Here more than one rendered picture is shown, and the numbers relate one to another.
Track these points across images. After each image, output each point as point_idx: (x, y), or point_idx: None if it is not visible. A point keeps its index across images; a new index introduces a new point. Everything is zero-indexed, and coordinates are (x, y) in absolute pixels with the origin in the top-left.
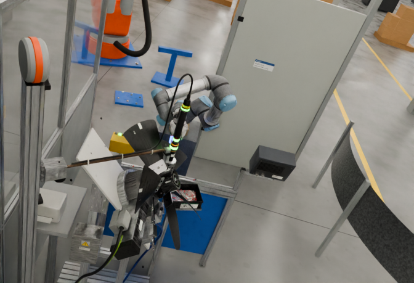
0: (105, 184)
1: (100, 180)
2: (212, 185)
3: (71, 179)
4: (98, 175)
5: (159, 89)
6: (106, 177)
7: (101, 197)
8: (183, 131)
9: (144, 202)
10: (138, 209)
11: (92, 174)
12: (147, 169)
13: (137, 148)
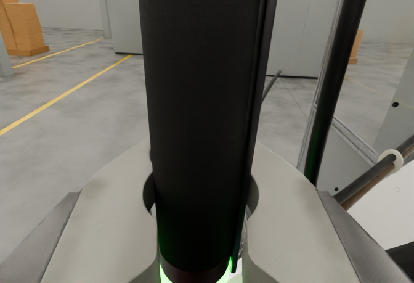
0: (364, 222)
1: (377, 203)
2: None
3: (395, 105)
4: (396, 201)
5: None
6: (385, 238)
7: (334, 188)
8: (121, 174)
9: (239, 252)
10: (244, 215)
11: (403, 174)
12: (267, 89)
13: (403, 250)
